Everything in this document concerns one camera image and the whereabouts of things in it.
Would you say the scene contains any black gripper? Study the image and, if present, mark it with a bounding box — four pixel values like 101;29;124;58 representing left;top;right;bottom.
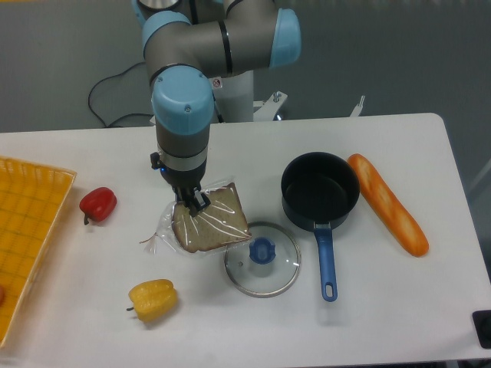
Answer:
150;152;211;215

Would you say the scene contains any bagged toast slice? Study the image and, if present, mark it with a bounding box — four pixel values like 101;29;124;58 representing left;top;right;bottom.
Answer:
141;176;252;257

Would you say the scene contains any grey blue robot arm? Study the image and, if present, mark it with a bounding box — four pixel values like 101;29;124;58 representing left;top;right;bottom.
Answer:
131;1;302;216

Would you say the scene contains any glass lid blue knob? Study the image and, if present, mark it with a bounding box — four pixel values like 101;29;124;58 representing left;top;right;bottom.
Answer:
224;222;302;298

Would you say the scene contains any red bell pepper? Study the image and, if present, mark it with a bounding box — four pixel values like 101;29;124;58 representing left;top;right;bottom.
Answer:
79;187;117;225

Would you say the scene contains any yellow bell pepper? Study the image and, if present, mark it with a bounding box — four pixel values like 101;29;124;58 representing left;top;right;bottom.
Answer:
128;279;178;323

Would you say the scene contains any yellow woven basket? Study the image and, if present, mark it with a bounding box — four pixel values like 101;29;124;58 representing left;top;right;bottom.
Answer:
1;156;77;347

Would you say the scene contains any orange baguette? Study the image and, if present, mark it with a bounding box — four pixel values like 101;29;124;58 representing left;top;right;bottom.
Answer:
348;153;429;258

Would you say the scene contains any black box at table corner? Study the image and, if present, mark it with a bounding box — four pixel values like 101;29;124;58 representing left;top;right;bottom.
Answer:
472;310;491;350

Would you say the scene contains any black cable on floor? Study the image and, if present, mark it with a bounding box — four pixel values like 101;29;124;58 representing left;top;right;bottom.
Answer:
87;61;155;129

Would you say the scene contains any dark pot blue handle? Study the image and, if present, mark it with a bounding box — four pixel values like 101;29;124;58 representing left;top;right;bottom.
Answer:
281;152;360;302

